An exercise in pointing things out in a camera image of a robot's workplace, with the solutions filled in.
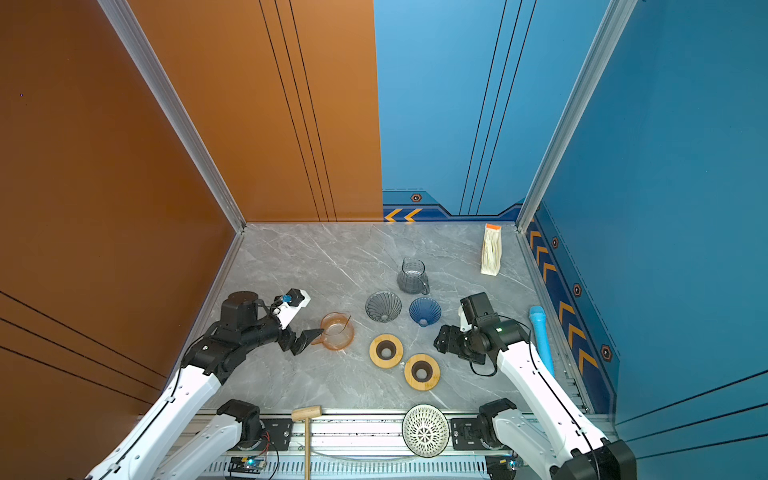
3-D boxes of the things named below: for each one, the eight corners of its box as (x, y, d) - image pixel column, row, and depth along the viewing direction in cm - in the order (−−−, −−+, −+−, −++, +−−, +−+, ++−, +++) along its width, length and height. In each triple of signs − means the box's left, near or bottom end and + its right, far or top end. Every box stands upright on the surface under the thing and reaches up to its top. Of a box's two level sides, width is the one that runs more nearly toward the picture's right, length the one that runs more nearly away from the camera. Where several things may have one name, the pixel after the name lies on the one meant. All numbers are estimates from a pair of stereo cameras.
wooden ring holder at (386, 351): (369, 368, 85) (368, 365, 84) (370, 336, 92) (370, 333, 90) (403, 368, 85) (403, 365, 84) (403, 336, 92) (403, 333, 90)
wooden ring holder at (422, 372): (404, 391, 81) (405, 389, 80) (404, 356, 88) (404, 353, 86) (441, 391, 81) (442, 389, 80) (437, 356, 88) (438, 353, 86)
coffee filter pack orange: (479, 274, 108) (487, 252, 98) (476, 246, 116) (483, 223, 107) (496, 275, 107) (506, 254, 98) (492, 247, 116) (501, 225, 106)
